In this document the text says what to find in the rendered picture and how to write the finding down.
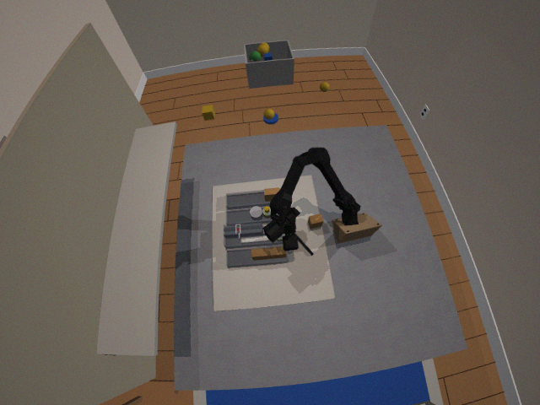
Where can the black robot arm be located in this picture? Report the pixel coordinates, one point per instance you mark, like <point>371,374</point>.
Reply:
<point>281,202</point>

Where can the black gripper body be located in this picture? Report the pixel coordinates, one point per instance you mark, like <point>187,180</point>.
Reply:
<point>290,243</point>

